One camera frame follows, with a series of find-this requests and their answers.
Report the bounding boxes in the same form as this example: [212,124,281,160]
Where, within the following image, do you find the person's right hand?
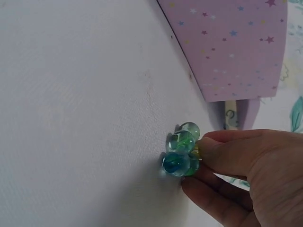
[181,129,303,227]

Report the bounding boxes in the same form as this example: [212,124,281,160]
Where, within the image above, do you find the dark green glass marble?
[184,154,202,178]

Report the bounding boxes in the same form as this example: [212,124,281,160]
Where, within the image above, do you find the lilac star-printed tin box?
[156,0,288,130]

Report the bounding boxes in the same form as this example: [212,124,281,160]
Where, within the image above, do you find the pale green glass marble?
[176,122,201,142]

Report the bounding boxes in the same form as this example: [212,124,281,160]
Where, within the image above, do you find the green swirl glass marble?
[167,130,196,154]

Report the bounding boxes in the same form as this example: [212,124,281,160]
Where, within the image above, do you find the blue swirl glass marble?
[161,151,190,177]

